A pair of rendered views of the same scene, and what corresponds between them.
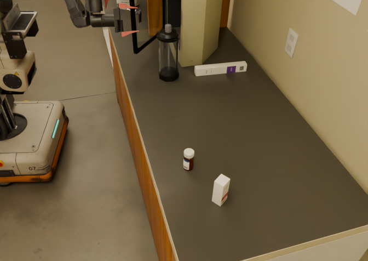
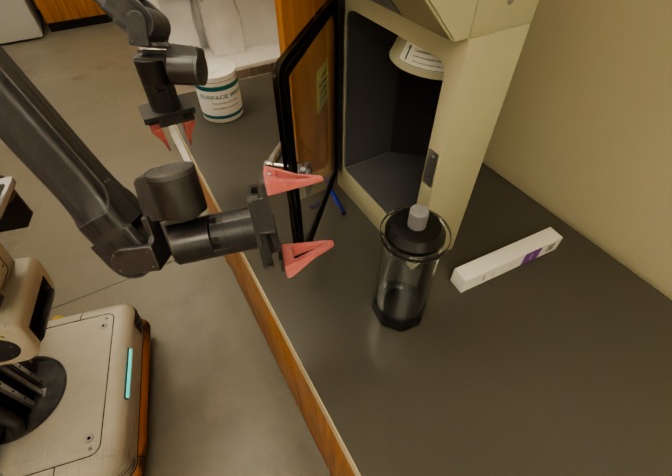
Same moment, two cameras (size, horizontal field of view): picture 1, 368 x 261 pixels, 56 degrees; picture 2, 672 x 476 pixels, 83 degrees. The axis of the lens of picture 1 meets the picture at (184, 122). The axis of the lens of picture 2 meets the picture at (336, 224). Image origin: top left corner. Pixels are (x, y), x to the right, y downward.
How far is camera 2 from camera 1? 1.17 m
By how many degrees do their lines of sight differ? 10
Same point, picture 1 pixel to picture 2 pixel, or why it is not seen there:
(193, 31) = (451, 193)
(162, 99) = (424, 410)
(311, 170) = not seen: outside the picture
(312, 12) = not seen: outside the picture
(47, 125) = (110, 373)
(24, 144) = (69, 437)
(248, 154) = not seen: outside the picture
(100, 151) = (222, 373)
